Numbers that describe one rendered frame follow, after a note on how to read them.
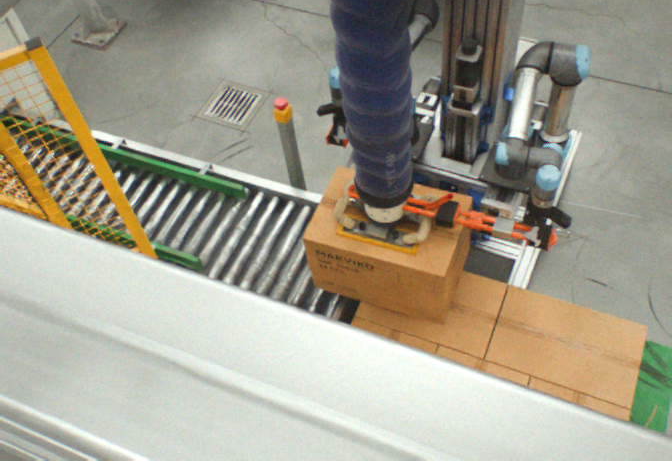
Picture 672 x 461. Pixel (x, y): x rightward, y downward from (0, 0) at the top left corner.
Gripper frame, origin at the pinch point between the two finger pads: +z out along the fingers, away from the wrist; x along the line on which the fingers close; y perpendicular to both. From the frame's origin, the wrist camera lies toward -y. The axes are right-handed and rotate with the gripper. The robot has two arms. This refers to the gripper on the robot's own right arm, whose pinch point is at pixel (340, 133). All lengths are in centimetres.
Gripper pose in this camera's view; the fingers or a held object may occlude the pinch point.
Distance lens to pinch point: 307.3
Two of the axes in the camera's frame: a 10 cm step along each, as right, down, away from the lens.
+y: 9.3, 2.5, -2.9
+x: 3.7, -7.7, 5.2
